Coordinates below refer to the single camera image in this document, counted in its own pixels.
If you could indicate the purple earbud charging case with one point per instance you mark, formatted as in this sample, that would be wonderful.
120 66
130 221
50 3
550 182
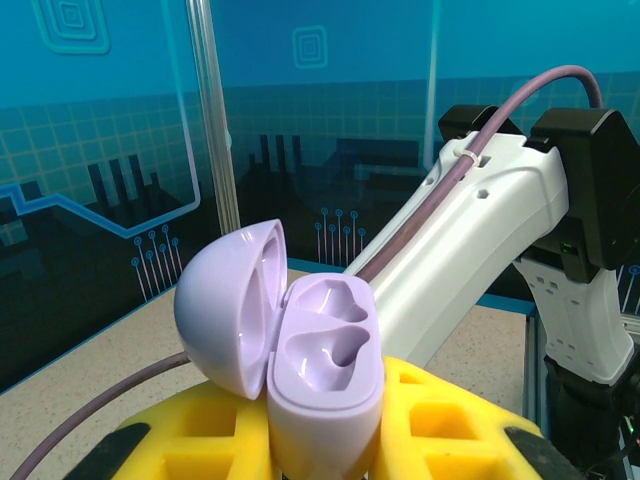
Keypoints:
320 390

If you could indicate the aluminium frame post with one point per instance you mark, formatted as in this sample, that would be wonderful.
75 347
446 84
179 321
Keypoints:
215 125

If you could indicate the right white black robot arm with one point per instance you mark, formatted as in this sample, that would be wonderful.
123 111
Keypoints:
475 225

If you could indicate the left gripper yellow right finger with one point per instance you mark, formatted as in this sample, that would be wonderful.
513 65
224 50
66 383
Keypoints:
492 435

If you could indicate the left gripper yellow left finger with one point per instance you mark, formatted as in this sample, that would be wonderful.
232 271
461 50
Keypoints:
155 440

